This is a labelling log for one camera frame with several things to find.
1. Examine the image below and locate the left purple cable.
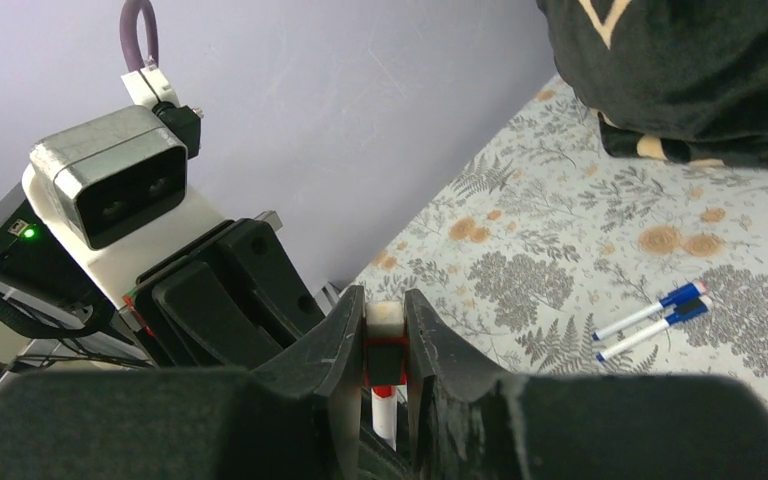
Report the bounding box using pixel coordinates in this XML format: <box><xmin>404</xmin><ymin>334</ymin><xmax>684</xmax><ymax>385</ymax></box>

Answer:
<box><xmin>118</xmin><ymin>0</ymin><xmax>180</xmax><ymax>107</ymax></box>

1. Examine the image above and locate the red pen cap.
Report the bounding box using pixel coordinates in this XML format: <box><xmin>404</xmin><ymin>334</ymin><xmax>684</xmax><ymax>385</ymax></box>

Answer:
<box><xmin>364</xmin><ymin>301</ymin><xmax>408</xmax><ymax>398</ymax></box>

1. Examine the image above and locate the white pen blue tip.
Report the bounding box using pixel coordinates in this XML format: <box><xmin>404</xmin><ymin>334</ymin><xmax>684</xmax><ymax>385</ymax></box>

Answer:
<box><xmin>590</xmin><ymin>280</ymin><xmax>709</xmax><ymax>343</ymax></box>

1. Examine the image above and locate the white pen red tip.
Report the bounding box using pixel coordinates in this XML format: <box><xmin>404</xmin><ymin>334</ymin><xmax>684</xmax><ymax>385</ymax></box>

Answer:
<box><xmin>371</xmin><ymin>386</ymin><xmax>398</xmax><ymax>450</ymax></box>

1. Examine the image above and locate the floral table mat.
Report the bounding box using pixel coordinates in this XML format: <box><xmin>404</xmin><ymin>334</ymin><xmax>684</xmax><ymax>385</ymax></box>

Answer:
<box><xmin>358</xmin><ymin>78</ymin><xmax>768</xmax><ymax>406</ymax></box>

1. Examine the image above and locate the white pen black tip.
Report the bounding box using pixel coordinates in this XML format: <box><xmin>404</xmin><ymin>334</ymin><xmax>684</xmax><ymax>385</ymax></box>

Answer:
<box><xmin>596</xmin><ymin>318</ymin><xmax>680</xmax><ymax>363</ymax></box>

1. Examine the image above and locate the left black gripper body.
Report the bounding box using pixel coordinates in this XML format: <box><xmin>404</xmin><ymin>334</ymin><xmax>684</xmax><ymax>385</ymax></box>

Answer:
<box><xmin>125</xmin><ymin>219</ymin><xmax>325</xmax><ymax>369</ymax></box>

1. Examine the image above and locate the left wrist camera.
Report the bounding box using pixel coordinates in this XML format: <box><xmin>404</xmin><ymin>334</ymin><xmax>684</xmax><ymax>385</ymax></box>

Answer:
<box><xmin>20</xmin><ymin>104</ymin><xmax>226</xmax><ymax>306</ymax></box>

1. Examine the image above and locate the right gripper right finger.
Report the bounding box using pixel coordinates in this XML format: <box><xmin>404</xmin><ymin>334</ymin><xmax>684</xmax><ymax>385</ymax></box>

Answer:
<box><xmin>404</xmin><ymin>289</ymin><xmax>768</xmax><ymax>479</ymax></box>

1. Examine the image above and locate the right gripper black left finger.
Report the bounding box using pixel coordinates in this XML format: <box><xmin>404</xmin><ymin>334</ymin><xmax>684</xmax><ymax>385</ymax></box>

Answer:
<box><xmin>0</xmin><ymin>286</ymin><xmax>365</xmax><ymax>479</ymax></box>

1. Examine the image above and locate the black gold patterned robe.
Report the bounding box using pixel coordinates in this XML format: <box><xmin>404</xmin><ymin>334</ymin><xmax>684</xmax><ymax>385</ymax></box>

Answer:
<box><xmin>538</xmin><ymin>0</ymin><xmax>768</xmax><ymax>169</ymax></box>

